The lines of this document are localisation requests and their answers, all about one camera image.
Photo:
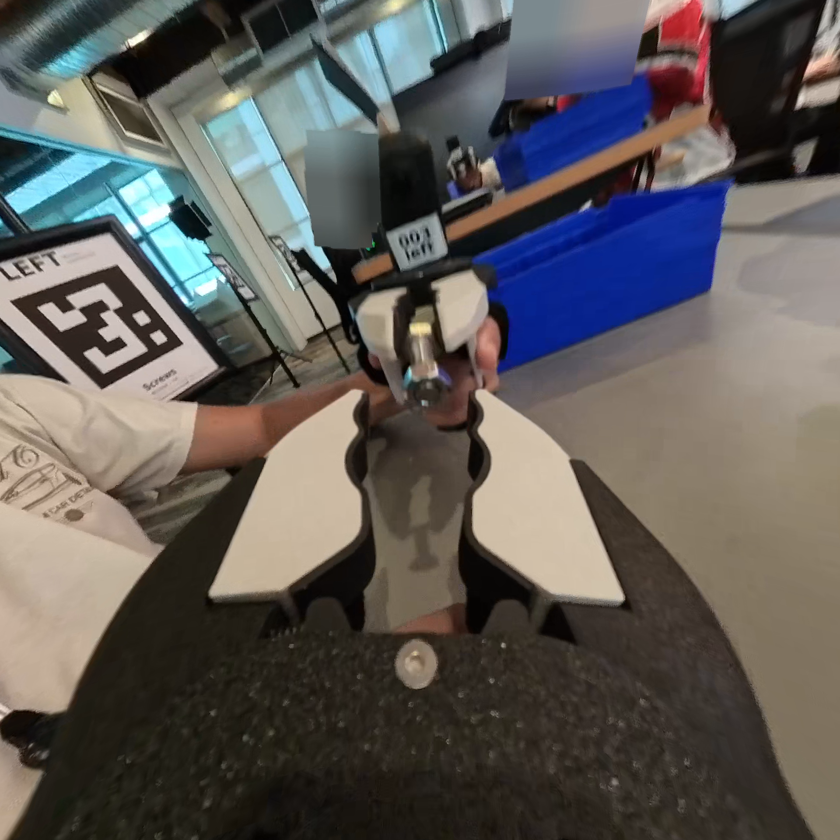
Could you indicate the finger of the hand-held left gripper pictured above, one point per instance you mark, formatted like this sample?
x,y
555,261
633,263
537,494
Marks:
x,y
374,321
463,305

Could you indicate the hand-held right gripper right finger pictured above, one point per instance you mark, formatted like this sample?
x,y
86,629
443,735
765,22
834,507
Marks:
x,y
544,518

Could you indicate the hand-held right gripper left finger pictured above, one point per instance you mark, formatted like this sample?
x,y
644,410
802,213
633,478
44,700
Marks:
x,y
295,518

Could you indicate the steel hex bolt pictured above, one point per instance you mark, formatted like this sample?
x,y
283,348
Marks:
x,y
420,341

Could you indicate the steel hex nut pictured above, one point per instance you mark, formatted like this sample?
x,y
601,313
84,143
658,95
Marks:
x,y
408,377

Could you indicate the blue plastic bin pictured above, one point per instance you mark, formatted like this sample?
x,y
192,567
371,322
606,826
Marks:
x,y
577,144
590,295

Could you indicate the person's left forearm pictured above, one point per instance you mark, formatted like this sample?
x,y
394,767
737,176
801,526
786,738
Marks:
x,y
262,420

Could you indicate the person's left hand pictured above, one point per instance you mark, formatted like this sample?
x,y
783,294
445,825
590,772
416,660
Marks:
x,y
489,354

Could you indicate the device with green display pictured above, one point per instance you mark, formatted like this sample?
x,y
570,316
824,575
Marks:
x,y
371,244

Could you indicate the black tripod sign stand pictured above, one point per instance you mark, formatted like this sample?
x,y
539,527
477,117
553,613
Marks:
x,y
289,253
226,269

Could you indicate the black video bar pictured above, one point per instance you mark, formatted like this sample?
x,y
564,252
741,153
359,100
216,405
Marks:
x,y
459,56

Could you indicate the wooden desk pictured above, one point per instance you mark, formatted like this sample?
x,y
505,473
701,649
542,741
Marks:
x,y
558,184

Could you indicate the framed marker sign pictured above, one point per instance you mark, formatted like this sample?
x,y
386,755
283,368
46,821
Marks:
x,y
197,358

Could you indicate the black studio light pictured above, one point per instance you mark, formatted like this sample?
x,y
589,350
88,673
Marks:
x,y
190,220

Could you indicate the person in white shirt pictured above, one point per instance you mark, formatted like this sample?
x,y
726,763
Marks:
x,y
65,590

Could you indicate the black office chair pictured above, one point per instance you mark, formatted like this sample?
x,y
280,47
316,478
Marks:
x,y
761,79

